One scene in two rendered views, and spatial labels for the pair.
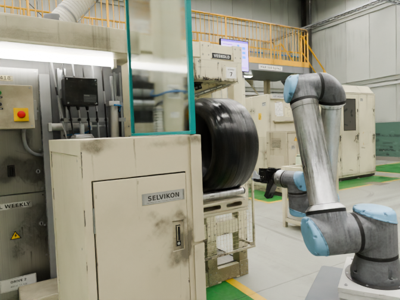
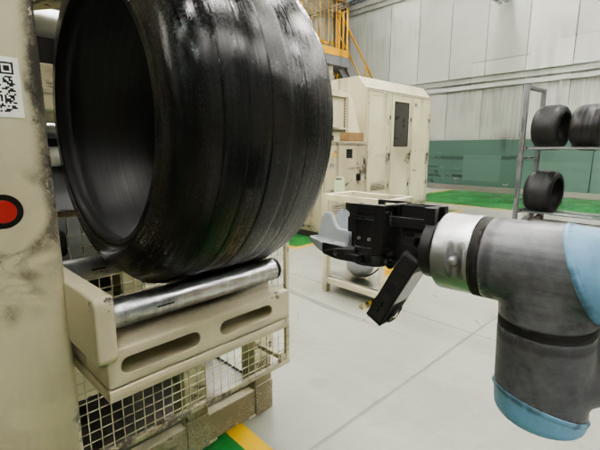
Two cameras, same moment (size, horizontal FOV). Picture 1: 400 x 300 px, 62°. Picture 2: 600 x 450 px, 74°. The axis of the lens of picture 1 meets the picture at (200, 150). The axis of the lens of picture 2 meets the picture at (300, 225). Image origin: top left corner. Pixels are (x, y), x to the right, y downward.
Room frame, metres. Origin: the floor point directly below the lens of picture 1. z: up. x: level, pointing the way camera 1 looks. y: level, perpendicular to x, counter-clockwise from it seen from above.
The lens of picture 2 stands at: (1.29, -0.12, 1.14)
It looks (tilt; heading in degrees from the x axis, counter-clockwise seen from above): 11 degrees down; 346
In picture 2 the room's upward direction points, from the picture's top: straight up
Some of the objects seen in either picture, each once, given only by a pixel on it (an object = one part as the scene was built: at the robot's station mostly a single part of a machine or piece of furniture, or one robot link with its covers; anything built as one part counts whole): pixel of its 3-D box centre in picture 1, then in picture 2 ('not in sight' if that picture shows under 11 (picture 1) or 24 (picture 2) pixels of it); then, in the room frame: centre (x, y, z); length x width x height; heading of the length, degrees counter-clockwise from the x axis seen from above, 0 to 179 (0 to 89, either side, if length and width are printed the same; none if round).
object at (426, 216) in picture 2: (270, 175); (397, 237); (1.75, -0.37, 1.03); 0.12 x 0.08 x 0.09; 32
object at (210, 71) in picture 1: (194, 72); not in sight; (2.41, 0.02, 1.71); 0.61 x 0.25 x 0.15; 123
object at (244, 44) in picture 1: (234, 55); not in sight; (5.92, -0.67, 2.60); 0.60 x 0.05 x 0.55; 120
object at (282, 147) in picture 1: (293, 162); (330, 187); (6.55, -1.85, 0.62); 0.91 x 0.58 x 1.25; 120
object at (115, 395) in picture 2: (208, 206); (163, 320); (2.10, -0.04, 0.80); 0.37 x 0.36 x 0.02; 33
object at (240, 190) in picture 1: (221, 193); (202, 288); (1.98, -0.12, 0.90); 0.35 x 0.05 x 0.05; 123
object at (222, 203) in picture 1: (220, 205); (201, 323); (1.98, -0.11, 0.84); 0.36 x 0.09 x 0.06; 123
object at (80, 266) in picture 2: not in sight; (132, 259); (2.22, 0.03, 0.90); 0.35 x 0.05 x 0.05; 123
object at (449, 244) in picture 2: (281, 178); (459, 252); (1.68, -0.41, 1.02); 0.10 x 0.05 x 0.09; 122
